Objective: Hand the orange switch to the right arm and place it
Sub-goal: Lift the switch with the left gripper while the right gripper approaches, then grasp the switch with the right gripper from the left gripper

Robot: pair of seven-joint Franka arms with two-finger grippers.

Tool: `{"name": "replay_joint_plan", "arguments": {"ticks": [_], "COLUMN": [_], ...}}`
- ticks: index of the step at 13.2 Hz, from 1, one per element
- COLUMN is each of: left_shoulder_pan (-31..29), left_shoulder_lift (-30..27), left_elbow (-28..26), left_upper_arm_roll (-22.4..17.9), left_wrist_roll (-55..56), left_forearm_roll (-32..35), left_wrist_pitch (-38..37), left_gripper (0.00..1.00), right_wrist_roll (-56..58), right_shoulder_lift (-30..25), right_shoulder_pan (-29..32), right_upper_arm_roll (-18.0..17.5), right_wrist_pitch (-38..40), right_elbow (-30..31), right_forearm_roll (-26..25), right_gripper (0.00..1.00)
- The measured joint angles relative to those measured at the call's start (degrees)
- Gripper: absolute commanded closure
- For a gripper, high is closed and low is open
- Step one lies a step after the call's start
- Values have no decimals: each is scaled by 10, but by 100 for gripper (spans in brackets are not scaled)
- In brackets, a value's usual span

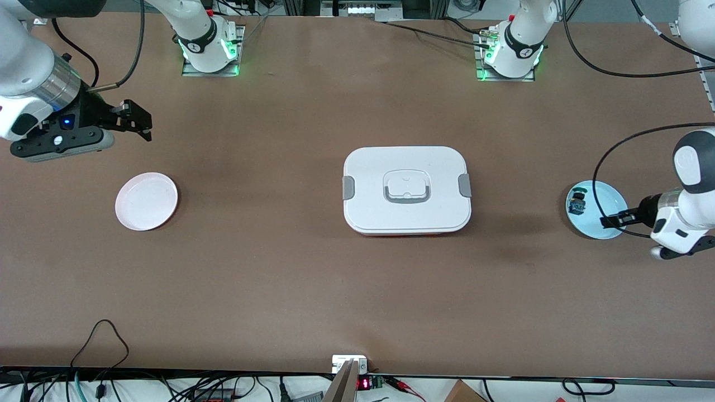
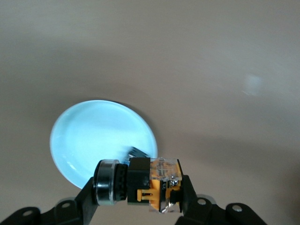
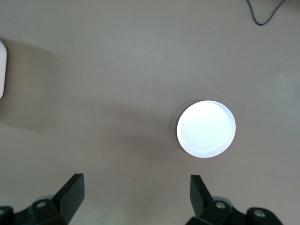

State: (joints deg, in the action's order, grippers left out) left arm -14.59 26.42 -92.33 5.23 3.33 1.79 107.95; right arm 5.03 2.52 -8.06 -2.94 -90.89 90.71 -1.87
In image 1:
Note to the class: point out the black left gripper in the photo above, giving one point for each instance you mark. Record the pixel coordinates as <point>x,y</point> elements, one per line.
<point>648,211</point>

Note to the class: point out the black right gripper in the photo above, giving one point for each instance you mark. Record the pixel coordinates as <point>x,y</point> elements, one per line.
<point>92,111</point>

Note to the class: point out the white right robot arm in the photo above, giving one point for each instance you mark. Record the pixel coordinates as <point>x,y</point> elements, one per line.
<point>22,61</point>

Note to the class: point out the light blue round plate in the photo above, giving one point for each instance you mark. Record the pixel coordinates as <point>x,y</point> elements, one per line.
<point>600,198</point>

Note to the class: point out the white round plate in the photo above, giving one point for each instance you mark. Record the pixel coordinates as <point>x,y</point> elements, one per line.
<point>146,201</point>

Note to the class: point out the aluminium corner profile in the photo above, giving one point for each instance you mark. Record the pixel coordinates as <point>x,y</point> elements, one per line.
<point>708,89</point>

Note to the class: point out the white lidded food container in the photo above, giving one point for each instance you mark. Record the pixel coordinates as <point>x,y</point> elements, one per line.
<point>406,212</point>

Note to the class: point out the brown cardboard piece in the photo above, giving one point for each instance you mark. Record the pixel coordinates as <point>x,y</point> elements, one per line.
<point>463,392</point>

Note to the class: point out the white power strip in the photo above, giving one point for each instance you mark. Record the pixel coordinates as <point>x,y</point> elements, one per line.
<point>360,10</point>

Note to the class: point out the red digit display board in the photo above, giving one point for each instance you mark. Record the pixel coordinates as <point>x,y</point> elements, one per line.
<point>366,383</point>

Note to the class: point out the small white box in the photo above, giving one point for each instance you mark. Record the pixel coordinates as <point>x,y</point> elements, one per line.
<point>342,361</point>

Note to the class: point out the grey metal bar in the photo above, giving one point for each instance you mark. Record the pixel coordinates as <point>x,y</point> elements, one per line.
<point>342,385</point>

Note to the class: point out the green capped blue switch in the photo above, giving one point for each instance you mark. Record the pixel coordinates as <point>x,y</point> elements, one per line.
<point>577,205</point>

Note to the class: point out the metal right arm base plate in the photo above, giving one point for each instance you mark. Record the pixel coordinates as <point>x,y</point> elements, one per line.
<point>209,72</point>

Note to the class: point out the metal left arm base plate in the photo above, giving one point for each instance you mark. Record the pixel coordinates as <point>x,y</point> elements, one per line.
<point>503,79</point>

